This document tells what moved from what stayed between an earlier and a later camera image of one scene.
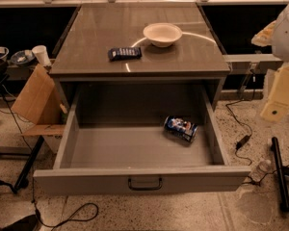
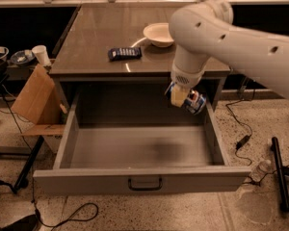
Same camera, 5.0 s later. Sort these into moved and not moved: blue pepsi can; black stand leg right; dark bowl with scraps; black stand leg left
Moved: blue pepsi can
Not moved: black stand leg left; dark bowl with scraps; black stand leg right
